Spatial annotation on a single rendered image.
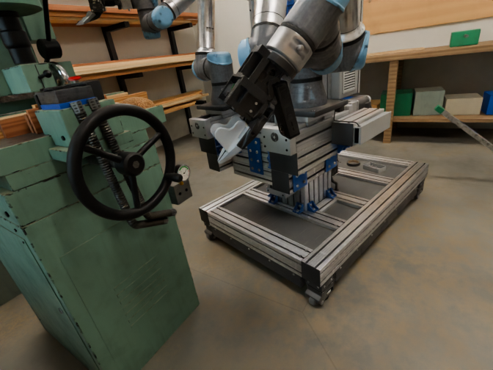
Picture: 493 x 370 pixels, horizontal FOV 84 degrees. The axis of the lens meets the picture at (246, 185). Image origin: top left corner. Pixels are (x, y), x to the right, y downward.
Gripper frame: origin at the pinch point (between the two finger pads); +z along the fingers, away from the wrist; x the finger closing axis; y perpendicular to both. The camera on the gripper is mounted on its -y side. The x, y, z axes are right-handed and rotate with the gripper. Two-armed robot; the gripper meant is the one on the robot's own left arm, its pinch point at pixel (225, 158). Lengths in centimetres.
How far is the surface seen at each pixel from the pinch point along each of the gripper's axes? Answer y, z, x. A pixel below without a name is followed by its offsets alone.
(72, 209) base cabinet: 17, 39, -27
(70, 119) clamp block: 27.6, 15.1, -23.8
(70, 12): 92, 3, -263
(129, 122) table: 15.9, 13.0, -44.1
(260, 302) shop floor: -68, 52, -35
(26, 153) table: 31.9, 28.3, -25.5
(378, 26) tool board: -151, -179, -236
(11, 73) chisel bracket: 47, 19, -47
